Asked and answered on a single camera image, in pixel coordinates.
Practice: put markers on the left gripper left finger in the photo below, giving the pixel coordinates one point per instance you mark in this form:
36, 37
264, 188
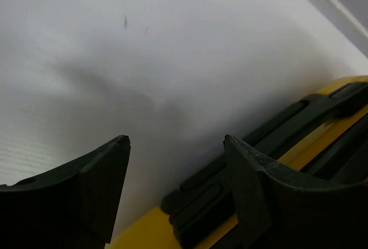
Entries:
71, 206

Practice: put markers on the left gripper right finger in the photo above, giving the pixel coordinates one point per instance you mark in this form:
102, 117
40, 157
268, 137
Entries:
278, 207

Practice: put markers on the yellow hard-shell suitcase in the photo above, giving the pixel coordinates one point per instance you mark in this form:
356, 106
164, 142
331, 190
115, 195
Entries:
323, 135

